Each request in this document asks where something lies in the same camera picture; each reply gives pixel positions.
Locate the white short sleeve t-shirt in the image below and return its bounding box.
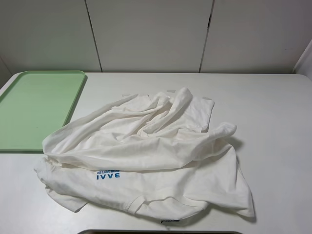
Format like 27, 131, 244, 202
34, 88, 255, 222

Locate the light green plastic tray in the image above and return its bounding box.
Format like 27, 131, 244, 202
0, 71, 87, 153

